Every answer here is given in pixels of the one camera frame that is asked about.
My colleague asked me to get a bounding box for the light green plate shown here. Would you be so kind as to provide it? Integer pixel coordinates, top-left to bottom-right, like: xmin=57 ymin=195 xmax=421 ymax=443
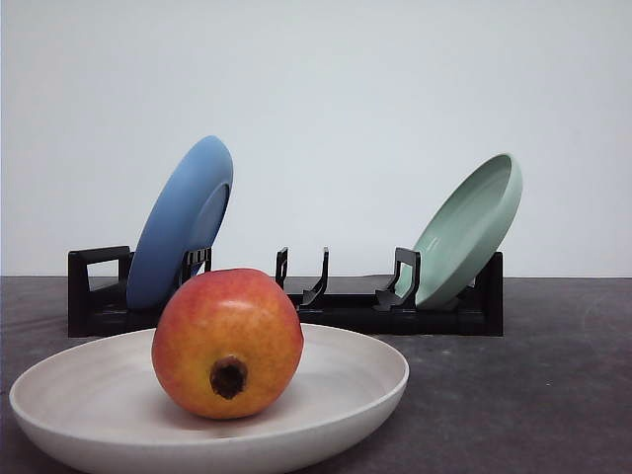
xmin=396 ymin=153 xmax=523 ymax=309

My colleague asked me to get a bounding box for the blue plate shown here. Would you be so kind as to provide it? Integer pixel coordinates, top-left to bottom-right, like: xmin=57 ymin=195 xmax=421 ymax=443
xmin=126 ymin=135 xmax=234 ymax=311

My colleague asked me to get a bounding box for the black plastic dish rack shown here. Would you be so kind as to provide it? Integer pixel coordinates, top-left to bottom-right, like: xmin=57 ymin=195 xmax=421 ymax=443
xmin=67 ymin=246 xmax=504 ymax=337

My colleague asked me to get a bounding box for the white plate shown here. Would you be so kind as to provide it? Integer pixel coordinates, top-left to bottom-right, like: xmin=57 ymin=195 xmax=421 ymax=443
xmin=9 ymin=325 xmax=409 ymax=474

